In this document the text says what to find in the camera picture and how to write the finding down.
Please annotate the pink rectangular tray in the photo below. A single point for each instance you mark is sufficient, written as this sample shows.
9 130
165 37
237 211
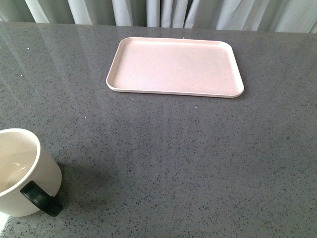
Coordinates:
175 66

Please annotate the white mug with black handle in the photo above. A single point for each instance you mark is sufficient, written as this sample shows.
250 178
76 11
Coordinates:
29 176

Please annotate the white pleated curtain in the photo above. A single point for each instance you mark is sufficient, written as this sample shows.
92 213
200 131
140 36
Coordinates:
297 16

